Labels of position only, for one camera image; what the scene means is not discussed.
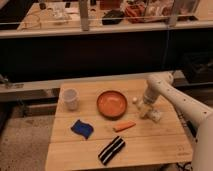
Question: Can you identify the white plastic bottle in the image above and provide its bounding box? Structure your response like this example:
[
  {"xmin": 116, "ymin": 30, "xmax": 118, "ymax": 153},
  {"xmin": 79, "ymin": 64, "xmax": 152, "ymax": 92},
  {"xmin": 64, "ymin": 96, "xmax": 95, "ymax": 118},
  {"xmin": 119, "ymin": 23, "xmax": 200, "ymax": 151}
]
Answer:
[{"xmin": 132, "ymin": 97, "xmax": 161, "ymax": 122}]

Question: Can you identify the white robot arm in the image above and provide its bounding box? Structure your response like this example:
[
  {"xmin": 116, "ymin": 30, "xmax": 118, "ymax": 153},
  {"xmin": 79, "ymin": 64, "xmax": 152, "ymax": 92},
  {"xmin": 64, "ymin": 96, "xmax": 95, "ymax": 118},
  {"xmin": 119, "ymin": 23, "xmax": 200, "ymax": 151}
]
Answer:
[{"xmin": 136, "ymin": 72, "xmax": 213, "ymax": 171}]

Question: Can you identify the orange carrot piece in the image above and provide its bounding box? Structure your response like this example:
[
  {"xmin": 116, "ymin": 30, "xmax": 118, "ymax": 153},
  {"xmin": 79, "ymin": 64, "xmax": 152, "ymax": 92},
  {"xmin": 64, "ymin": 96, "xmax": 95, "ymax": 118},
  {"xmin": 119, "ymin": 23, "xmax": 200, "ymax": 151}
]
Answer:
[{"xmin": 113, "ymin": 121, "xmax": 136, "ymax": 132}]

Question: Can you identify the orange bowl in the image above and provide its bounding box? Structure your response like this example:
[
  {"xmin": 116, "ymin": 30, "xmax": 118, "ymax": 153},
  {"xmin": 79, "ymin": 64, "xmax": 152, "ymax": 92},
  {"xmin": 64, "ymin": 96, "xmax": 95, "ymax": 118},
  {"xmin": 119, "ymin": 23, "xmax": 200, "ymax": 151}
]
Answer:
[{"xmin": 96, "ymin": 90, "xmax": 128, "ymax": 119}]

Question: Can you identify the black white striped cloth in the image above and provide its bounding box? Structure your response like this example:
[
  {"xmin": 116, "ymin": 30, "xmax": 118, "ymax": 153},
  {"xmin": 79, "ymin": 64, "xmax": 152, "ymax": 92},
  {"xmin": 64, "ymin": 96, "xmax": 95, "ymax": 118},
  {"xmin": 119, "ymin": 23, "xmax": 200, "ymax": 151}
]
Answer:
[{"xmin": 98, "ymin": 136, "xmax": 126, "ymax": 165}]

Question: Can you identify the blue cloth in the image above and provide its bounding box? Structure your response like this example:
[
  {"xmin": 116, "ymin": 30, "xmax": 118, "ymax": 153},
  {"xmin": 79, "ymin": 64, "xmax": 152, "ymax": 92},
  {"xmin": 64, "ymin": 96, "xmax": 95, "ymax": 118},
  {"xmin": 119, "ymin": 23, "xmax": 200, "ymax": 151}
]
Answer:
[{"xmin": 71, "ymin": 120, "xmax": 94, "ymax": 139}]

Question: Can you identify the translucent plastic cup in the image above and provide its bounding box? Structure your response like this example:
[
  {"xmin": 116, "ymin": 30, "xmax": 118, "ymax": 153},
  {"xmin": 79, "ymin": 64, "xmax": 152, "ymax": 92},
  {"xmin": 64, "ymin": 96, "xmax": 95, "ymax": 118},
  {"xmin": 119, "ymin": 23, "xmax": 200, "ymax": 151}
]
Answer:
[{"xmin": 62, "ymin": 89, "xmax": 78, "ymax": 111}]

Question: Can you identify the orange red bag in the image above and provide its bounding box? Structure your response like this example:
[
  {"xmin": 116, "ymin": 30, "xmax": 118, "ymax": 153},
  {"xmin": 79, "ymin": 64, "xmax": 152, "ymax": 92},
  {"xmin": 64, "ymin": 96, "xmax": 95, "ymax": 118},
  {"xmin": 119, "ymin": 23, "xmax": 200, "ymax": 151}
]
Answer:
[{"xmin": 125, "ymin": 4, "xmax": 145, "ymax": 23}]

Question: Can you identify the black bag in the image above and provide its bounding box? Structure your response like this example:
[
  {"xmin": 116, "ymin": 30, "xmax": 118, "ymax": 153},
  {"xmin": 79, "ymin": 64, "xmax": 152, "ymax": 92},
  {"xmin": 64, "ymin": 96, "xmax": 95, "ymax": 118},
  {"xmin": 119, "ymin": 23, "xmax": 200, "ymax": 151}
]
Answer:
[{"xmin": 102, "ymin": 10, "xmax": 124, "ymax": 25}]

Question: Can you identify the black cable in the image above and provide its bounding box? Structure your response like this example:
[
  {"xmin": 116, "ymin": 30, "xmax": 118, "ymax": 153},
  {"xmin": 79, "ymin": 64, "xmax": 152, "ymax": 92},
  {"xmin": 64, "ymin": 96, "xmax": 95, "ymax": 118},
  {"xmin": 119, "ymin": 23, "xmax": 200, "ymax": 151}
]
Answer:
[{"xmin": 175, "ymin": 109, "xmax": 201, "ymax": 171}]

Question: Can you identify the grey metal post right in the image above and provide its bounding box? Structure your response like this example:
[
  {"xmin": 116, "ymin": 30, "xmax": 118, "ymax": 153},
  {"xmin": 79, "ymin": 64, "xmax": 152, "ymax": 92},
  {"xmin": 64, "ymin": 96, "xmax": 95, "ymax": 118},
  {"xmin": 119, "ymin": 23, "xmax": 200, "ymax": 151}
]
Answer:
[{"xmin": 167, "ymin": 0, "xmax": 182, "ymax": 27}]

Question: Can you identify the grey metal post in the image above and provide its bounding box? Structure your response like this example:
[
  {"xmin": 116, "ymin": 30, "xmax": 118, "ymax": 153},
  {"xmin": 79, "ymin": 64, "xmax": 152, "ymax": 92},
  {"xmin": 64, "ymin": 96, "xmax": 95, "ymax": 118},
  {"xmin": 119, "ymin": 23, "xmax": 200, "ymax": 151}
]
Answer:
[
  {"xmin": 79, "ymin": 0, "xmax": 89, "ymax": 31},
  {"xmin": 167, "ymin": 0, "xmax": 182, "ymax": 27}
]

